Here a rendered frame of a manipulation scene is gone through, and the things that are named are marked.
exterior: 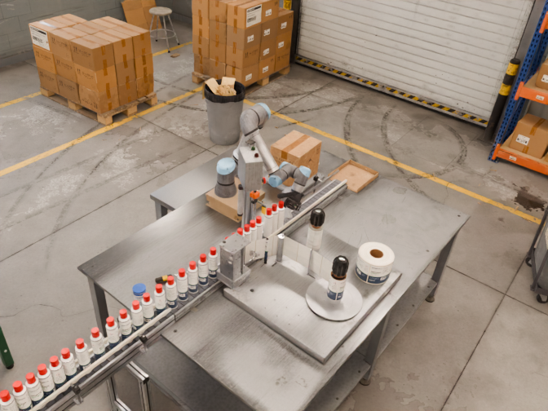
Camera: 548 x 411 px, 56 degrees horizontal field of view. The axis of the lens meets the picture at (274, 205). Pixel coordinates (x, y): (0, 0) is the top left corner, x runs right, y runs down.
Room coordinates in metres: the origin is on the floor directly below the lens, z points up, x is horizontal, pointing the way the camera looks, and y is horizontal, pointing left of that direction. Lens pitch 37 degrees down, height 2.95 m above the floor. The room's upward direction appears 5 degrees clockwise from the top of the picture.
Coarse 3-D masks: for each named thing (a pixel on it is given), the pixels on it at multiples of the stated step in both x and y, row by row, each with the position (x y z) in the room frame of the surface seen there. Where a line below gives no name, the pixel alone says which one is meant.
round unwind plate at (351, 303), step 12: (312, 288) 2.02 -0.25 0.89; (324, 288) 2.03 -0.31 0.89; (348, 288) 2.05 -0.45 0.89; (312, 300) 1.93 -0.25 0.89; (324, 300) 1.94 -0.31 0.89; (348, 300) 1.95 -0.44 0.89; (360, 300) 1.96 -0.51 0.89; (324, 312) 1.85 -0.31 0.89; (336, 312) 1.86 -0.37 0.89; (348, 312) 1.87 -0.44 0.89
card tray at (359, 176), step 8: (344, 168) 3.38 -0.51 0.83; (352, 168) 3.39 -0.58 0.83; (360, 168) 3.39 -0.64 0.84; (368, 168) 3.36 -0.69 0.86; (328, 176) 3.22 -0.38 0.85; (336, 176) 3.25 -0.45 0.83; (344, 176) 3.26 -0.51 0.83; (352, 176) 3.27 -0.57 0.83; (360, 176) 3.28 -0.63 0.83; (368, 176) 3.29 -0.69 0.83; (376, 176) 3.28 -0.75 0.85; (352, 184) 3.16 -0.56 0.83; (360, 184) 3.17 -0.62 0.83
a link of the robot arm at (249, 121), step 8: (248, 112) 2.77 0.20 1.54; (240, 120) 2.76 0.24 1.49; (248, 120) 2.73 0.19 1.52; (256, 120) 2.75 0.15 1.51; (248, 128) 2.70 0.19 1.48; (256, 128) 2.71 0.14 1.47; (248, 136) 2.68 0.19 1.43; (256, 136) 2.69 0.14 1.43; (256, 144) 2.67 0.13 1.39; (264, 144) 2.68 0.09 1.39; (264, 152) 2.65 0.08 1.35; (264, 160) 2.63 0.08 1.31; (272, 160) 2.64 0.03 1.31; (272, 168) 2.61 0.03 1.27; (272, 176) 2.58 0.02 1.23; (280, 176) 2.60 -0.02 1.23; (272, 184) 2.57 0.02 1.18; (280, 184) 2.59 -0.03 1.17
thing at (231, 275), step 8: (224, 256) 2.01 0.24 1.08; (232, 256) 1.98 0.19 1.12; (240, 256) 2.00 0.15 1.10; (224, 264) 2.01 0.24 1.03; (232, 264) 1.98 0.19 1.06; (240, 264) 2.01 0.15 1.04; (224, 272) 2.01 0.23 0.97; (232, 272) 1.97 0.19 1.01; (240, 272) 2.01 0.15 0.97; (248, 272) 2.07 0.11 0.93; (224, 280) 2.01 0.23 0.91; (232, 280) 1.97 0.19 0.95; (240, 280) 2.01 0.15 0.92; (232, 288) 1.97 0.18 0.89
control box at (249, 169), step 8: (240, 152) 2.44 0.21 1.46; (248, 152) 2.43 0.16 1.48; (240, 160) 2.44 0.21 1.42; (248, 160) 2.35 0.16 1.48; (256, 160) 2.36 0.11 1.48; (240, 168) 2.43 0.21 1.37; (248, 168) 2.33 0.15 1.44; (256, 168) 2.34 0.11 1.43; (240, 176) 2.43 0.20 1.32; (248, 176) 2.33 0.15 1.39; (256, 176) 2.34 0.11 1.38; (248, 184) 2.33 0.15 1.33; (256, 184) 2.35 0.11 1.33
